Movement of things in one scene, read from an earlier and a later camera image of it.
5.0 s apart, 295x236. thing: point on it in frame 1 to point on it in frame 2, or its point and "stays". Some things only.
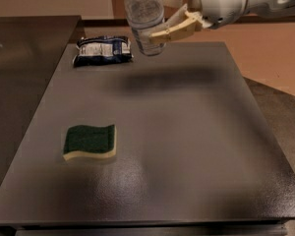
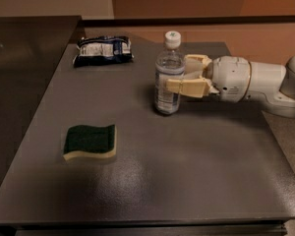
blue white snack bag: [102, 49] stays
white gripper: [227, 4] to [231, 77]
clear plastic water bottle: [145, 9] to [169, 66]
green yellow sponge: [100, 141] stays
